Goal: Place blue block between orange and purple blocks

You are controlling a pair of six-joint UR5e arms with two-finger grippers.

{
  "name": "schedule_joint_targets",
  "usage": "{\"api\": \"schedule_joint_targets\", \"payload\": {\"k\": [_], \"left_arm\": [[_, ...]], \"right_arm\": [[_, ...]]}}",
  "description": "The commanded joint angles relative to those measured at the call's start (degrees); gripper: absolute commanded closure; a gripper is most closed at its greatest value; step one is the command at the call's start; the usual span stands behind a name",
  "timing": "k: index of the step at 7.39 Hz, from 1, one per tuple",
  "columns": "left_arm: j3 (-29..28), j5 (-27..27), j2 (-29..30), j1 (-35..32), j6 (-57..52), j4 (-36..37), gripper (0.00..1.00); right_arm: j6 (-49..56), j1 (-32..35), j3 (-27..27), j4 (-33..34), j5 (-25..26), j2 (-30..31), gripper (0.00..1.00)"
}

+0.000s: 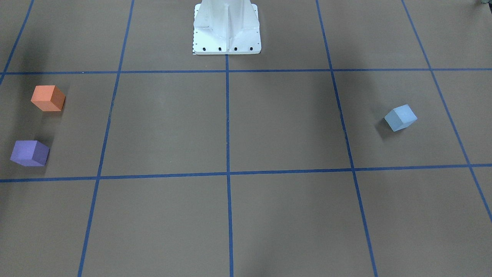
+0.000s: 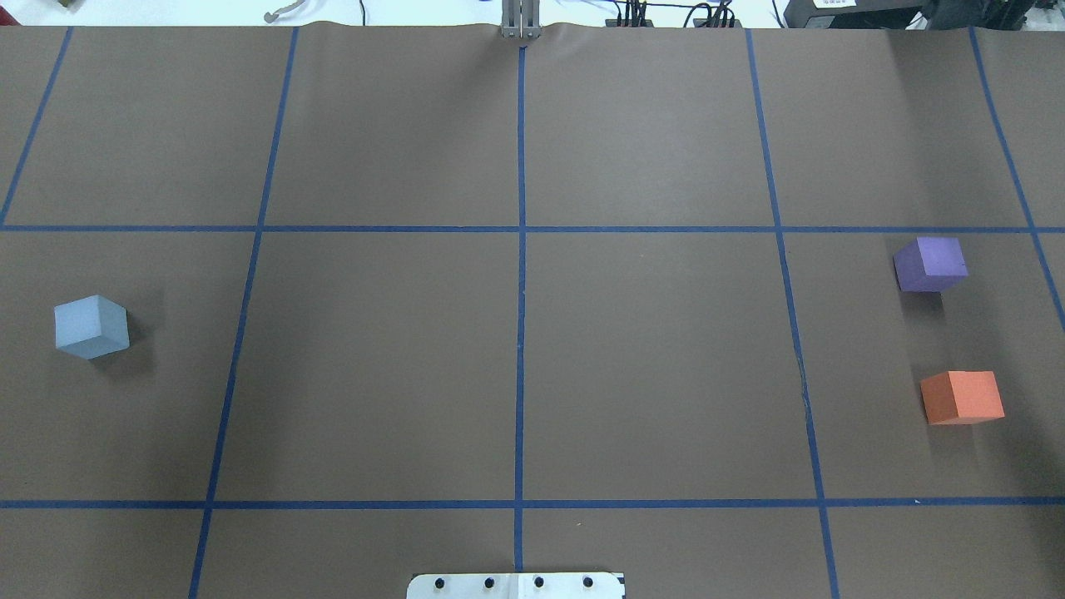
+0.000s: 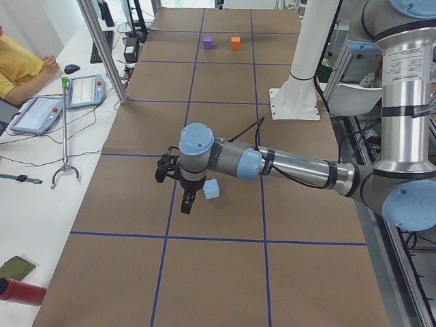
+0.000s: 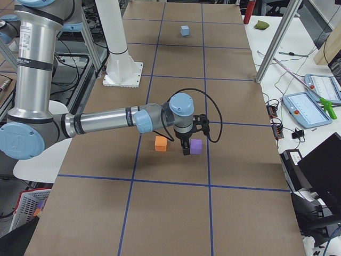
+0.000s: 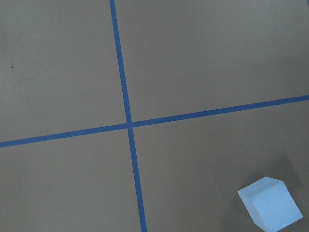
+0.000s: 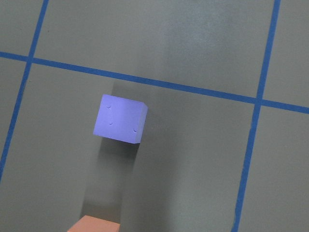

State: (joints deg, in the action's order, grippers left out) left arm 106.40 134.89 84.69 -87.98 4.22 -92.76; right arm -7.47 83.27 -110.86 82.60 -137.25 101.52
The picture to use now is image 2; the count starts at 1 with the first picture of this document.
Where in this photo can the light blue foam block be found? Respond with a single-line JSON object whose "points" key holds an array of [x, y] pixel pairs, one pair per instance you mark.
{"points": [[91, 327]]}

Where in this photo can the purple foam block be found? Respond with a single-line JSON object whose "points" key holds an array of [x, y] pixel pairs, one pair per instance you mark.
{"points": [[930, 264]]}

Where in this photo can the orange foam block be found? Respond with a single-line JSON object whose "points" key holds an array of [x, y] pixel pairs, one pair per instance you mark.
{"points": [[961, 398]]}

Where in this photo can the aluminium frame post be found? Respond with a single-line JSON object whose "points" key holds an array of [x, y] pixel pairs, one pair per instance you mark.
{"points": [[520, 19]]}

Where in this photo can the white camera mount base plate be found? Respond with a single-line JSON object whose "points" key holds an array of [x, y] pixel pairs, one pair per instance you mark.
{"points": [[518, 585]]}

